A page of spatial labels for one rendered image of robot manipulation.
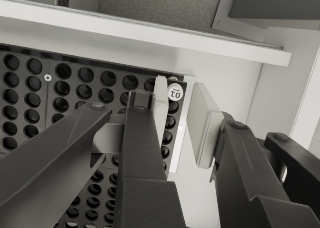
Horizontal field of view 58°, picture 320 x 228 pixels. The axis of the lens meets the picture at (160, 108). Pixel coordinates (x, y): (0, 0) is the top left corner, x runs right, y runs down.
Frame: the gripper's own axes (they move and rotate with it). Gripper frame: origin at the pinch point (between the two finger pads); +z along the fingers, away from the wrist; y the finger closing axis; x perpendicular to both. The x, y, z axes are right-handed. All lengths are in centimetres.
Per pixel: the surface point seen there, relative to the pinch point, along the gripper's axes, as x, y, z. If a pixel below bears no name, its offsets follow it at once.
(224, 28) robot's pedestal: 6, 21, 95
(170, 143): -4.7, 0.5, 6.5
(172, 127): -3.3, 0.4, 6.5
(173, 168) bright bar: -9.9, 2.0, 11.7
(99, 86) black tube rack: -0.8, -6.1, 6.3
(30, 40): 1.0, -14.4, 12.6
